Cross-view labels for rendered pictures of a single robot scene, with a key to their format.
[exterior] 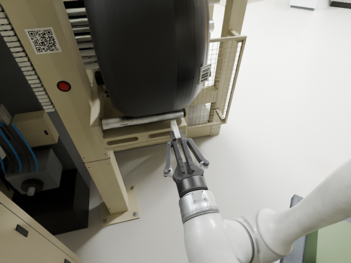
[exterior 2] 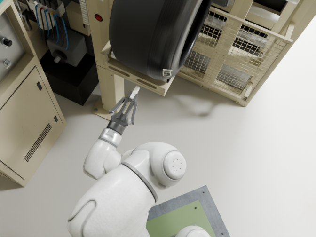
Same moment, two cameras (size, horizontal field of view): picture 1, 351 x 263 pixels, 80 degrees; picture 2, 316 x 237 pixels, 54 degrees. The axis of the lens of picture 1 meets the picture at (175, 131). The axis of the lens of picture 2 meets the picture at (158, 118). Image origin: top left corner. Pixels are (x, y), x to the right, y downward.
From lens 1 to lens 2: 89 cm
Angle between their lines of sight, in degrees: 25
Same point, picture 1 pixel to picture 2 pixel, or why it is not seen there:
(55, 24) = not seen: outside the picture
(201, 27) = (167, 50)
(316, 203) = not seen: hidden behind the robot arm
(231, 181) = (213, 154)
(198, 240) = (94, 148)
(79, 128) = (99, 43)
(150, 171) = (155, 97)
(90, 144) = not seen: hidden behind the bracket
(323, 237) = (182, 209)
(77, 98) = (104, 27)
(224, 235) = (105, 154)
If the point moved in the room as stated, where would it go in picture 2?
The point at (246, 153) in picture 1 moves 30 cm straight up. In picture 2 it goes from (252, 142) to (267, 127)
